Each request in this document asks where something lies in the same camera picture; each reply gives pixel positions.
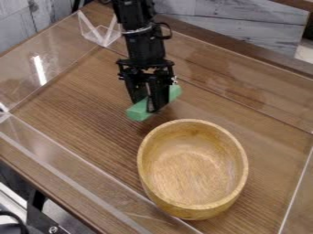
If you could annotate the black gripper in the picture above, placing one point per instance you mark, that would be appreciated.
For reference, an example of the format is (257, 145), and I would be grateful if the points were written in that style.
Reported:
(146, 65)

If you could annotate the green rectangular block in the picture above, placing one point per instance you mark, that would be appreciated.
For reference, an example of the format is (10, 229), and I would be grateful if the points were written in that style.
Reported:
(137, 112)

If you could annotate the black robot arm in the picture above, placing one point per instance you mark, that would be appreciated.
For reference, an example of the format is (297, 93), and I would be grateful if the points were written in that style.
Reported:
(137, 13)

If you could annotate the brown wooden bowl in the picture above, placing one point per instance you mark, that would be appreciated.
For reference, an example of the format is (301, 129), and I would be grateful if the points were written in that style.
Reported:
(193, 168)

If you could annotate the clear acrylic tray walls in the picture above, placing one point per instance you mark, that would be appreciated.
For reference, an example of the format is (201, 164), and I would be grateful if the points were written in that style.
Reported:
(69, 140)

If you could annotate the black metal table leg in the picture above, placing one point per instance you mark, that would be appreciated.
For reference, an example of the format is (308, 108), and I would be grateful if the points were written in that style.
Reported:
(36, 218)

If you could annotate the clear acrylic corner bracket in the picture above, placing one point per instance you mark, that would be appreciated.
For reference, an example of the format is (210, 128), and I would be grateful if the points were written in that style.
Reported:
(103, 36)

